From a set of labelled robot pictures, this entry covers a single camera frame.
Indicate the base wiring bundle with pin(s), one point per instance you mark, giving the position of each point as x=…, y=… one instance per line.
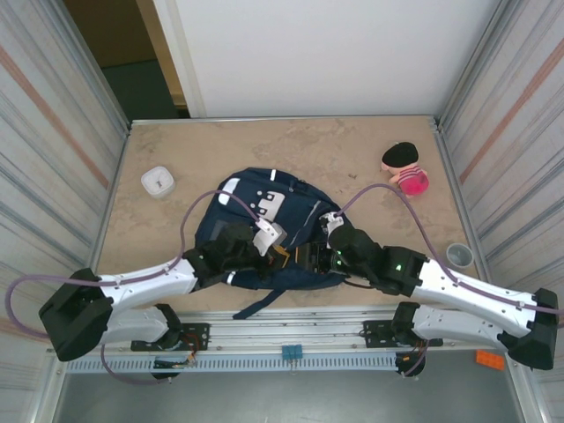
x=412, y=359
x=191, y=352

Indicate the blue terminal clip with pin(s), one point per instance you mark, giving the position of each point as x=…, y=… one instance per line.
x=291, y=352

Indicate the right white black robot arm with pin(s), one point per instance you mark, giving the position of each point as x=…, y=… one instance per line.
x=476, y=286

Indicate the white door frame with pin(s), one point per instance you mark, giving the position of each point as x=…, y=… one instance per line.
x=176, y=44

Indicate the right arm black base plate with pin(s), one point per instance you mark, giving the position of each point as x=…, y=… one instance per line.
x=374, y=332

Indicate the navy blue school backpack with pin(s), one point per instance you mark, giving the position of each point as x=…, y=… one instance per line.
x=299, y=207

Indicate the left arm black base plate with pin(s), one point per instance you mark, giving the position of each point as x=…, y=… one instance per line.
x=198, y=335

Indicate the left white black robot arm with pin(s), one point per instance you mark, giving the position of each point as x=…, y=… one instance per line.
x=145, y=282

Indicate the aluminium rail frame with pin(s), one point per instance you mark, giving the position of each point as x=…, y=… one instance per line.
x=286, y=326

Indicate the small grey cup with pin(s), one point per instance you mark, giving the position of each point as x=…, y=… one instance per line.
x=459, y=255

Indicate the small white square box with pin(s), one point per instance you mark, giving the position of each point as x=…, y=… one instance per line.
x=157, y=180

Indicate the plush doll pink striped shirt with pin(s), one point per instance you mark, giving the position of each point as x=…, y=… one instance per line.
x=405, y=154

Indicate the orange toy brick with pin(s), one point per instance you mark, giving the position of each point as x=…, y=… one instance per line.
x=490, y=358

